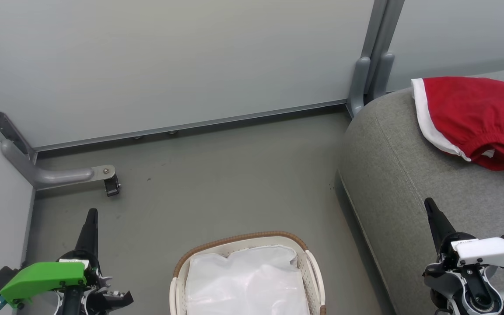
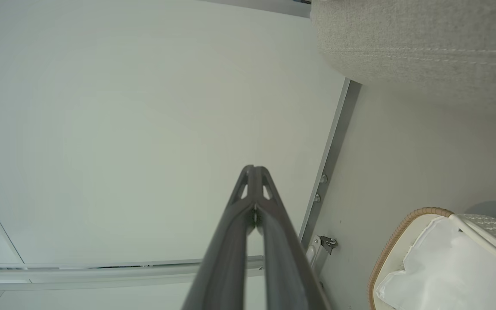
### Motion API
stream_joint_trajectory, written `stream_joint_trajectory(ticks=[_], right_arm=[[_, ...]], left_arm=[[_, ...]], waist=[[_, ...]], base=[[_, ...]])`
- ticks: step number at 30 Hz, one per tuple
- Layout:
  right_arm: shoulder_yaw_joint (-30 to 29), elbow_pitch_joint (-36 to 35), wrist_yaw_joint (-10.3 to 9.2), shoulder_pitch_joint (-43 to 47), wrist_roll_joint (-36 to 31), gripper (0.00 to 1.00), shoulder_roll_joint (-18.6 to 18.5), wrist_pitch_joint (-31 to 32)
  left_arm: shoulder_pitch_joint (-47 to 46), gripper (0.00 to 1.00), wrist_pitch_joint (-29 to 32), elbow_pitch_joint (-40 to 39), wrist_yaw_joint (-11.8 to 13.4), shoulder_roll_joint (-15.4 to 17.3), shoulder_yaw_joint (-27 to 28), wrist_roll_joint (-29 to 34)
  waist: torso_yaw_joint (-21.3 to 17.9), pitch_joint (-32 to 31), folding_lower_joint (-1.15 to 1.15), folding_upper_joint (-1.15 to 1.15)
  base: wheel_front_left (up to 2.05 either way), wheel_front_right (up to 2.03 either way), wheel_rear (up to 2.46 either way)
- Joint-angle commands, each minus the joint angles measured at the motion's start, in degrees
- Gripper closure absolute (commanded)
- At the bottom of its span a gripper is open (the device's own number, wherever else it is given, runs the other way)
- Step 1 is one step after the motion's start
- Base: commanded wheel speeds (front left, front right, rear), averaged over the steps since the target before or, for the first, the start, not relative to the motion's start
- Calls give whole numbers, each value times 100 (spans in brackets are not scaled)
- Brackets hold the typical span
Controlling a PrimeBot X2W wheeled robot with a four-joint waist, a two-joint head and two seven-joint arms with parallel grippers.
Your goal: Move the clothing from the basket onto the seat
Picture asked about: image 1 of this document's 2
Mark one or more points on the grey fabric sofa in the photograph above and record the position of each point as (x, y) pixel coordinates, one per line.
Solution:
(409, 175)

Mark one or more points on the white laundry basket brown rim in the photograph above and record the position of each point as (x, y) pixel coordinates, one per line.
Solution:
(313, 271)

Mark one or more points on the small black caster wheel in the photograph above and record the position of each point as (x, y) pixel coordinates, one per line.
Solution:
(112, 187)

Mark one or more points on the white basket liner bag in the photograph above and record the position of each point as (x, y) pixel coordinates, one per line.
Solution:
(247, 280)

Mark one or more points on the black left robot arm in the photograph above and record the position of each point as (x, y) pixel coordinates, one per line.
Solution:
(71, 304)

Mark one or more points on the grey partition post with bracket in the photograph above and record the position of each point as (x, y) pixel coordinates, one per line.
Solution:
(3, 124)

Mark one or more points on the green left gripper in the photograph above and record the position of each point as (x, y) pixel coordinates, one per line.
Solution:
(42, 278)

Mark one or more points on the red and white garment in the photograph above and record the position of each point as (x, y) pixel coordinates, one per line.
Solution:
(475, 109)

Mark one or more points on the grey partition bottom rail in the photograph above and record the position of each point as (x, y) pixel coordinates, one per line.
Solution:
(190, 125)

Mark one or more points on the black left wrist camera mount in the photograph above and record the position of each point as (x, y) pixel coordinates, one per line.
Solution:
(112, 299)

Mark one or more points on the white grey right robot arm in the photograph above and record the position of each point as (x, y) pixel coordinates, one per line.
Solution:
(470, 291)

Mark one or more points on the grey curved partition support foot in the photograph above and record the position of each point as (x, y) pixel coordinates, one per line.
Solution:
(57, 176)

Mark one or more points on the grey partition corner post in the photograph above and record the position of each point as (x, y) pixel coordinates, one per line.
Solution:
(379, 43)

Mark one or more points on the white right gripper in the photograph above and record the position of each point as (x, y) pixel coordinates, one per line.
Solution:
(492, 253)

